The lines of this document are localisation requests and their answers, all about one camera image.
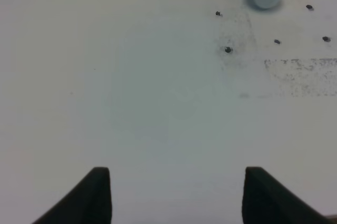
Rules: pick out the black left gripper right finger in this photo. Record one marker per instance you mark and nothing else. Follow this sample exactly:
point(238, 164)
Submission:
point(265, 200)

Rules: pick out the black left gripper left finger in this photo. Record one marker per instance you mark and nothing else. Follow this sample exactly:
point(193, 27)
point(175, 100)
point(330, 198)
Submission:
point(90, 201)

